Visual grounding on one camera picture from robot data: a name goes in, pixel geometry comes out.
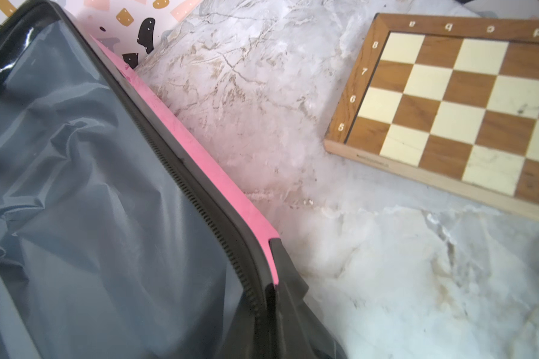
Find pink hard-shell suitcase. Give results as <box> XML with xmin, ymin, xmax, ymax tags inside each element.
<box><xmin>0</xmin><ymin>1</ymin><xmax>346</xmax><ymax>358</ymax></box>

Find wooden chess board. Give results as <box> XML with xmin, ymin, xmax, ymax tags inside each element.
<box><xmin>324</xmin><ymin>13</ymin><xmax>539</xmax><ymax>221</ymax></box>

